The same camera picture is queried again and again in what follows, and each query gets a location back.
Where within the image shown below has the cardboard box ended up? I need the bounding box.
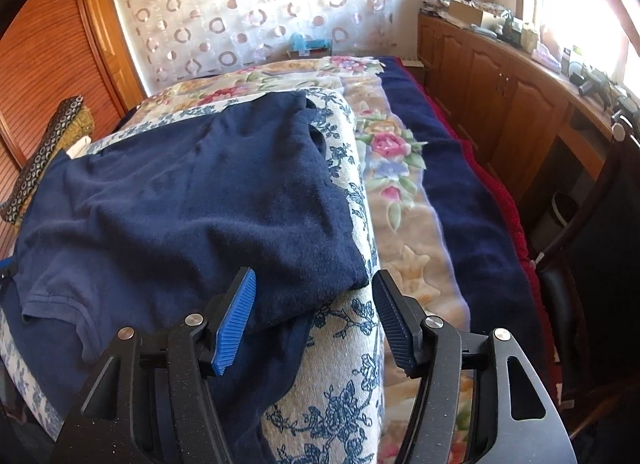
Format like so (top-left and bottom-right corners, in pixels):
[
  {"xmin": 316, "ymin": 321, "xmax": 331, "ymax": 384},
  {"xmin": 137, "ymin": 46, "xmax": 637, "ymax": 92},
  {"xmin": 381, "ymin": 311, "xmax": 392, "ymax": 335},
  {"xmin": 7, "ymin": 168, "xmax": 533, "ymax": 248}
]
[{"xmin": 448, "ymin": 0, "xmax": 502, "ymax": 28}]

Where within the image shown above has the window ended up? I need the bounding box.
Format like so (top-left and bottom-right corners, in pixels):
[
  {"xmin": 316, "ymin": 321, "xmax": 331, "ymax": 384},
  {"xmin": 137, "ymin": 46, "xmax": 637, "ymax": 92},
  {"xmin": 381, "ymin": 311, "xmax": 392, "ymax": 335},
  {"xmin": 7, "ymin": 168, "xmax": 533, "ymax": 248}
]
[{"xmin": 520, "ymin": 0, "xmax": 640, "ymax": 94}]

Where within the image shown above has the waste bin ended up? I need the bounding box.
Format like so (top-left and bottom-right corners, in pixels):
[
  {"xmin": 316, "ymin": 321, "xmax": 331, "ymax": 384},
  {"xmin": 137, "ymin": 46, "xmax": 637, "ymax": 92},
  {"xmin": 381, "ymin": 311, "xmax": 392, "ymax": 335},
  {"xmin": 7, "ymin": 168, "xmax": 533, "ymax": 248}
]
[{"xmin": 532, "ymin": 192, "xmax": 579, "ymax": 251}]

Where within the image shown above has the dark wooden chair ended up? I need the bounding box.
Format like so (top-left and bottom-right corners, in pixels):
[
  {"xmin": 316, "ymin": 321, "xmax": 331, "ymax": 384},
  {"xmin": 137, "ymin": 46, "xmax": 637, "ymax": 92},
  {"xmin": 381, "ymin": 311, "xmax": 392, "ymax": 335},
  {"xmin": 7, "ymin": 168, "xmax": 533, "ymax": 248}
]
[{"xmin": 530, "ymin": 111, "xmax": 640, "ymax": 445}]

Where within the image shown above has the dark cloth with ring pattern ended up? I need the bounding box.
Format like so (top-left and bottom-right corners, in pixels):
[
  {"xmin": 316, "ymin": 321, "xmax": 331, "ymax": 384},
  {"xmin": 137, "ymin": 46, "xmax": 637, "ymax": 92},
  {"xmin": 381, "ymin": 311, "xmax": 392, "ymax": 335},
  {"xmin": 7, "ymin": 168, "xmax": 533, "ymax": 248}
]
[{"xmin": 0, "ymin": 96, "xmax": 96, "ymax": 225}]

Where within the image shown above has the flowered blanket with navy border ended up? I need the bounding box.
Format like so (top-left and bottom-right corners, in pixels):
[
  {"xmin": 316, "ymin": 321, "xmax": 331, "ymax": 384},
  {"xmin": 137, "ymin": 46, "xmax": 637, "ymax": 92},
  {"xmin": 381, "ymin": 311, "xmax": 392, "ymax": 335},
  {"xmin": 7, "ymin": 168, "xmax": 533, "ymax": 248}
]
[{"xmin": 135, "ymin": 54, "xmax": 548, "ymax": 464}]

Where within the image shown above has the long wooden cabinet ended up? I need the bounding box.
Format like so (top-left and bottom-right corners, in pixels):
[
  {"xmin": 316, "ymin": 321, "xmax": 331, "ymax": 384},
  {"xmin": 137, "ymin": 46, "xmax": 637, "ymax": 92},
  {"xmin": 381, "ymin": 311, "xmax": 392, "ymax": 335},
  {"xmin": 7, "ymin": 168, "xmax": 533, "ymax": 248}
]
[{"xmin": 417, "ymin": 14, "xmax": 622, "ymax": 255}]

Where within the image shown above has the blue floral white quilt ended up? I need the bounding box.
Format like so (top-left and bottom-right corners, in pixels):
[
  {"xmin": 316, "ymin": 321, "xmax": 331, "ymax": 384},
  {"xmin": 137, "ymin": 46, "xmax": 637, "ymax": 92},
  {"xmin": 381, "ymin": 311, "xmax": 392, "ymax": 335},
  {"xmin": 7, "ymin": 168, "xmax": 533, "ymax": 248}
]
[{"xmin": 0, "ymin": 86, "xmax": 387, "ymax": 464}]

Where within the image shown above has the grey tool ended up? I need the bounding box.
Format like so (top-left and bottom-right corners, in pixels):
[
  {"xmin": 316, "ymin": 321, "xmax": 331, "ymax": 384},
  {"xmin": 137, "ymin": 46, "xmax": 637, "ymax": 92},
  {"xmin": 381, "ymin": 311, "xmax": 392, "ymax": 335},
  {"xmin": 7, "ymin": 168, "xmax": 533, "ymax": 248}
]
[{"xmin": 570, "ymin": 66, "xmax": 614, "ymax": 105}]

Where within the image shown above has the red blanket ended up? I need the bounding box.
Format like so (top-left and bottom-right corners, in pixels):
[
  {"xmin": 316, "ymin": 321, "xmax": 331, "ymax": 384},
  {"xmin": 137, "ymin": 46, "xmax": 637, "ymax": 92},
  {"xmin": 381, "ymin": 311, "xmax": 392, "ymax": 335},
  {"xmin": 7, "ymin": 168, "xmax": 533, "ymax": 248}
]
[{"xmin": 400, "ymin": 58, "xmax": 545, "ymax": 269}]

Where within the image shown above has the navy blue t-shirt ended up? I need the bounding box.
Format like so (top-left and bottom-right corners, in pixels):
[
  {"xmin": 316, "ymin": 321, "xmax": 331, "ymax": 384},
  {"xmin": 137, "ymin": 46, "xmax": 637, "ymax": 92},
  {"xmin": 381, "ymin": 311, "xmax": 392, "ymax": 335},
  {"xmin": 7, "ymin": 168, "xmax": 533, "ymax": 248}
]
[{"xmin": 0, "ymin": 91, "xmax": 367, "ymax": 415}]

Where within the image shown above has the blue plastic bag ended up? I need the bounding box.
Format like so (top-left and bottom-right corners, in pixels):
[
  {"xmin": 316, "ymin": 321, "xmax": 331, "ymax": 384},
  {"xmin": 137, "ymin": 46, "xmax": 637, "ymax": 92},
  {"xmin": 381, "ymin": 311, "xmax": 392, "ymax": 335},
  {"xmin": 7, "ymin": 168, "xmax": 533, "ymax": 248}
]
[{"xmin": 287, "ymin": 34, "xmax": 332, "ymax": 57}]

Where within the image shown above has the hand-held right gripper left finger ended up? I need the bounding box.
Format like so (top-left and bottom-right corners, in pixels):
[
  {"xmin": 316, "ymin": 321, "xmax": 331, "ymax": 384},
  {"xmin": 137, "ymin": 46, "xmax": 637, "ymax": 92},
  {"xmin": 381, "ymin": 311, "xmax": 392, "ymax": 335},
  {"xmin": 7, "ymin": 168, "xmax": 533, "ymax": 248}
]
[{"xmin": 52, "ymin": 266, "xmax": 258, "ymax": 464}]

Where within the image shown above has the pile of papers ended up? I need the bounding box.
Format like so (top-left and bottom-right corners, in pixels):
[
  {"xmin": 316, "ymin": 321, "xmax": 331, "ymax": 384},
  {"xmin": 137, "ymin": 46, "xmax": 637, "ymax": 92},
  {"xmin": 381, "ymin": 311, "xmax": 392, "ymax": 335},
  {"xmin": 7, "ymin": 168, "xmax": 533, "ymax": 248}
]
[{"xmin": 420, "ymin": 0, "xmax": 467, "ymax": 20}]

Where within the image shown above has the sheer curtain with circles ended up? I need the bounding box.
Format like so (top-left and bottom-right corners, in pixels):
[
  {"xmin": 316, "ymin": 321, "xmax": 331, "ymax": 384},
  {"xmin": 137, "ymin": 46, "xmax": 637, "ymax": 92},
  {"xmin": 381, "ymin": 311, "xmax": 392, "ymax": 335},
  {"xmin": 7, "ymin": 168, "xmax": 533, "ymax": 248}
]
[{"xmin": 107, "ymin": 0, "xmax": 407, "ymax": 94}]

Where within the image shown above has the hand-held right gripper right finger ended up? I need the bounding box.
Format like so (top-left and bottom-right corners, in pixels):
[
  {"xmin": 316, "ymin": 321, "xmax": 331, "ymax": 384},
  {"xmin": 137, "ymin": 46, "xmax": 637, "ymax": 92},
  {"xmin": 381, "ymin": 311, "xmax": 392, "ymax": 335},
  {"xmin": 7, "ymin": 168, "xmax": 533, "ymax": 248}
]
[{"xmin": 371, "ymin": 269, "xmax": 576, "ymax": 464}]

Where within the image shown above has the pink bag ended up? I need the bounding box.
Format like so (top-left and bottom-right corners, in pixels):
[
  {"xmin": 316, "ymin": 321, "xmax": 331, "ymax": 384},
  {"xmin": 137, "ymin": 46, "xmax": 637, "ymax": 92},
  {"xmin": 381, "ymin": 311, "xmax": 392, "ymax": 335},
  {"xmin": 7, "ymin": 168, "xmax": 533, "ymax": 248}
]
[{"xmin": 532, "ymin": 38, "xmax": 567, "ymax": 70}]

